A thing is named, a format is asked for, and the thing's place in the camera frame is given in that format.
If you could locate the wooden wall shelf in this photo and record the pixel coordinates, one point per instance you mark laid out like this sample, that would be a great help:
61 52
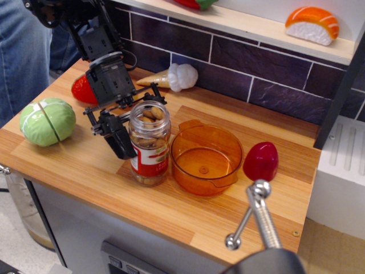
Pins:
251 27

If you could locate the white ridged sink unit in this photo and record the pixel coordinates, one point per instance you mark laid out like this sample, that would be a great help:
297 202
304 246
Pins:
337 199

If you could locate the clear almond jar red label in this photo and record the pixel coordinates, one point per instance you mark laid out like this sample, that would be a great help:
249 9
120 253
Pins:
150 133

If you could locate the red toy strawberry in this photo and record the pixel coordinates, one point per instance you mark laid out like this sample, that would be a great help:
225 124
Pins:
82 90

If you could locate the dark red toy fruit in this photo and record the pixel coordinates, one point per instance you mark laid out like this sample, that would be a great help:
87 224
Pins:
261 162

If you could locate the silver knob left edge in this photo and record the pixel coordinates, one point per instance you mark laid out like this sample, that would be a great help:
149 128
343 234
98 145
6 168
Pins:
5 170

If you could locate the red toy chili pepper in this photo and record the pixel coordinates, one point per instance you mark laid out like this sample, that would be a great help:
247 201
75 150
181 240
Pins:
197 4

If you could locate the toy ice cream cone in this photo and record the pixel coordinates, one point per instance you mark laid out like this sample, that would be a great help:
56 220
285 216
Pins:
176 77

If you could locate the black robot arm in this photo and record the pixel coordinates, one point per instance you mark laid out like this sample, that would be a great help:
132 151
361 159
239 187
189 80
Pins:
90 27

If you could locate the dark grey shelf post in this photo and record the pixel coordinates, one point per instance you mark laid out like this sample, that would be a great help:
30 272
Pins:
341 95

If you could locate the person in blue jeans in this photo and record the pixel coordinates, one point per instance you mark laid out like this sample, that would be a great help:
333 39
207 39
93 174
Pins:
31 57

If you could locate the toy salmon sushi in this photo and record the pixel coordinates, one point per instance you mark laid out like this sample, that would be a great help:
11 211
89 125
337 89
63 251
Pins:
313 24

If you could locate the grey oven control panel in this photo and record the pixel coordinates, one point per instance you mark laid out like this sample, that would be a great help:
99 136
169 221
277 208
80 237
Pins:
117 261

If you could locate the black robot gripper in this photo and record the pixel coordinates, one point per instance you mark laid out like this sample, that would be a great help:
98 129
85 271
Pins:
113 88

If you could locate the green toy cabbage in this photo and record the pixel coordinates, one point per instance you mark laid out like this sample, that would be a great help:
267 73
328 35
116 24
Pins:
47 121

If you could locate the orange transparent plastic pot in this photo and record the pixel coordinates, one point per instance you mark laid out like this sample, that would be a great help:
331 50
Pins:
205 158

